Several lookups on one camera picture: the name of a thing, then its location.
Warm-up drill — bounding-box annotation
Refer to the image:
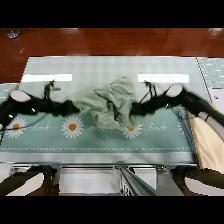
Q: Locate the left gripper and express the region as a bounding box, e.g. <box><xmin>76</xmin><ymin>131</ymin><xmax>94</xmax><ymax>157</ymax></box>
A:
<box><xmin>52</xmin><ymin>98</ymin><xmax>81</xmax><ymax>118</ymax></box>

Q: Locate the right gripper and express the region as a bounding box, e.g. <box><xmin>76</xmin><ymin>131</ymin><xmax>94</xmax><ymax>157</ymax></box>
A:
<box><xmin>129</xmin><ymin>99</ymin><xmax>158</xmax><ymax>118</ymax></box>

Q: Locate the pale green garment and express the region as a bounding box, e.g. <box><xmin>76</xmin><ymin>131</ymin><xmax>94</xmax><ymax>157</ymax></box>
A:
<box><xmin>70</xmin><ymin>76</ymin><xmax>138</xmax><ymax>132</ymax></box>

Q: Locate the cream garment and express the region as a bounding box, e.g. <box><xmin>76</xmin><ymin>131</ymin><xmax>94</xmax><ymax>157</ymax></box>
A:
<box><xmin>187</xmin><ymin>102</ymin><xmax>224</xmax><ymax>175</ymax></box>

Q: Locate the black cable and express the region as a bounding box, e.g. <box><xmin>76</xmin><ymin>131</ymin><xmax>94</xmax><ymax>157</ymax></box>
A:
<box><xmin>0</xmin><ymin>113</ymin><xmax>48</xmax><ymax>132</ymax></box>

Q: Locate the silver frame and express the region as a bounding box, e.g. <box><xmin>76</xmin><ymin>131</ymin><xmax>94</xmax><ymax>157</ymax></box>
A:
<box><xmin>0</xmin><ymin>162</ymin><xmax>224</xmax><ymax>197</ymax></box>

